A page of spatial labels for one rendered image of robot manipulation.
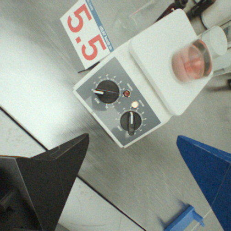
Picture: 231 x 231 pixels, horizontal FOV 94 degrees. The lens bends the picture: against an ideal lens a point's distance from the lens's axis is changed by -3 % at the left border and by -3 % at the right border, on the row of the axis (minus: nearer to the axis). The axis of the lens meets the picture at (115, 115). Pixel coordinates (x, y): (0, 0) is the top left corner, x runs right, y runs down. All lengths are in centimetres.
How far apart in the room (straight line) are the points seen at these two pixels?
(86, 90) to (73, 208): 20
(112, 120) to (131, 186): 15
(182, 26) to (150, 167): 26
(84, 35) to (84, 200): 28
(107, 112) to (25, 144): 13
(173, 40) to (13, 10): 24
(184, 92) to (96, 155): 18
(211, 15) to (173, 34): 28
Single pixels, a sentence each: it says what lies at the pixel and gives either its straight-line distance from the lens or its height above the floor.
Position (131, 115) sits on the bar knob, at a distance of 15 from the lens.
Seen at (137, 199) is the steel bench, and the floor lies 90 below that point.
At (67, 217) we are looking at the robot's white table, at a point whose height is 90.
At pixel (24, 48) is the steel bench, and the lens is 24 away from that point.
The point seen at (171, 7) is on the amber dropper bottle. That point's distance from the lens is 32.
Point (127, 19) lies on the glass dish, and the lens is 30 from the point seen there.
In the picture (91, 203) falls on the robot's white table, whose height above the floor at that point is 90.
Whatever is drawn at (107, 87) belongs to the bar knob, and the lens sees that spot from 16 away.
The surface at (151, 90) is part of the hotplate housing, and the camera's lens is 17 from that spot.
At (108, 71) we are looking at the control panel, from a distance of 16.
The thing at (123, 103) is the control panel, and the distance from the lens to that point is 17.
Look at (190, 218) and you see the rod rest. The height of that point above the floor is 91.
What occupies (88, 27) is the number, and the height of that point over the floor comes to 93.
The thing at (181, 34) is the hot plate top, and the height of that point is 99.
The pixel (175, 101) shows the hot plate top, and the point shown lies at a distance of 17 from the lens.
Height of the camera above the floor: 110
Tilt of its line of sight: 69 degrees down
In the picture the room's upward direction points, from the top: 90 degrees clockwise
